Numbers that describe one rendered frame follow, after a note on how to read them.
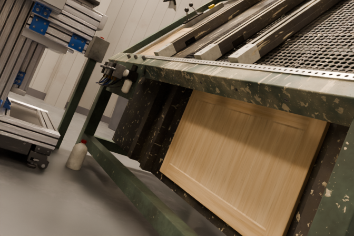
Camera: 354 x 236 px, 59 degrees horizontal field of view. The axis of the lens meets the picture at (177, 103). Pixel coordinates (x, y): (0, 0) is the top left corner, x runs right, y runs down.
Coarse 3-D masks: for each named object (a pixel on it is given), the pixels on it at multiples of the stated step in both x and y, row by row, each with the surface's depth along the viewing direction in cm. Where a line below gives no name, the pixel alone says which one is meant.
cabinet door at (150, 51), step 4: (184, 28) 256; (188, 28) 251; (176, 32) 256; (180, 32) 252; (184, 32) 246; (172, 36) 250; (176, 36) 245; (164, 40) 250; (168, 40) 246; (172, 40) 240; (156, 44) 249; (160, 44) 245; (164, 44) 239; (152, 48) 243; (156, 48) 238; (144, 52) 242; (148, 52) 239; (152, 52) 233
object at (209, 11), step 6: (216, 6) 272; (222, 6) 276; (204, 12) 269; (210, 12) 270; (198, 18) 265; (186, 24) 261; (192, 24) 264; (174, 30) 256; (162, 36) 255; (168, 36) 254; (156, 42) 250; (144, 48) 246
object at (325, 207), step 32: (96, 96) 261; (160, 96) 219; (96, 128) 259; (128, 128) 248; (160, 128) 198; (352, 128) 84; (96, 160) 213; (160, 160) 196; (320, 160) 113; (352, 160) 81; (128, 192) 165; (320, 192) 103; (352, 192) 78; (160, 224) 134; (224, 224) 138; (320, 224) 82; (352, 224) 77
